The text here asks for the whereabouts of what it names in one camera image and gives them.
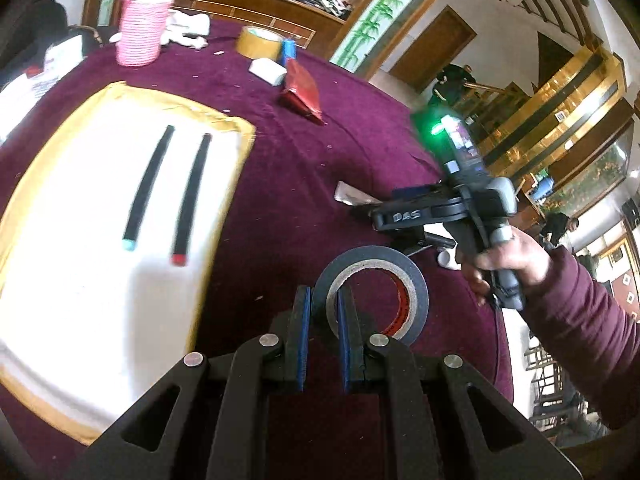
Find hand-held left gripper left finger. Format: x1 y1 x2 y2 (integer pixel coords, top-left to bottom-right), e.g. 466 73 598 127
65 285 313 480

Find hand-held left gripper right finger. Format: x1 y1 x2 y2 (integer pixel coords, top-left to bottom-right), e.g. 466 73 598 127
336 287 583 480

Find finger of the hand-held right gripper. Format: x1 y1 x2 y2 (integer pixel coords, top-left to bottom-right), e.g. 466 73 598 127
371 199 468 233
392 186 468 202

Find black tape roll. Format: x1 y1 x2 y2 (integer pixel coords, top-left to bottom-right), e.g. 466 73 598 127
311 246 430 348

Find person's right forearm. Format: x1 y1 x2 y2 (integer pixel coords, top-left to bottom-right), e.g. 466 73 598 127
519 245 640 431

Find person's right hand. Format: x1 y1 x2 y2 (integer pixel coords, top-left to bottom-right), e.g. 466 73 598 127
460 225 553 307

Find gold display cabinet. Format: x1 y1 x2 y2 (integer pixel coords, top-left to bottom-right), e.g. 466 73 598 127
470 45 636 211

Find brown wooden door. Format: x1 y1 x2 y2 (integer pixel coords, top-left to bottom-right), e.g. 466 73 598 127
390 7 477 93

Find red packet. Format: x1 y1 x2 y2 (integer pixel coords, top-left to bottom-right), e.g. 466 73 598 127
278 58 323 125

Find bamboo painted panel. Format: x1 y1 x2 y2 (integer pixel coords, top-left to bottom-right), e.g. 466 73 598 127
330 0 446 73

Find black pen with red cap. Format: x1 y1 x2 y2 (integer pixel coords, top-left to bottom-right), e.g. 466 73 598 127
171 133 213 267

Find small white box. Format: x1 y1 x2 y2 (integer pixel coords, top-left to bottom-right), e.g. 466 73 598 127
248 57 287 86

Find wooden chair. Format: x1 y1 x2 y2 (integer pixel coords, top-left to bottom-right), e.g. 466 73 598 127
524 345 593 433

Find brown packing tape roll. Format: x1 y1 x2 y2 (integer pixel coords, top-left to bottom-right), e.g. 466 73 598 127
236 26 285 61

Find black pen with teal cap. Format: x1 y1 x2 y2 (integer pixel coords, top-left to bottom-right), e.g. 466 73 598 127
122 125 176 252

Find wooden counter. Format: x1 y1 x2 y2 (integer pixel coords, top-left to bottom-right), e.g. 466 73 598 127
82 0 351 61

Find white cloth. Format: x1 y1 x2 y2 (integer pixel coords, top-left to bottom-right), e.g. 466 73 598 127
162 10 211 51

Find pink woven cup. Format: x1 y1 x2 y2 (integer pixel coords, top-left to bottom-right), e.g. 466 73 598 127
116 0 175 67

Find black and white bag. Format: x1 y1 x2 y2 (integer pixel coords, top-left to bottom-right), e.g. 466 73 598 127
0 0 101 146

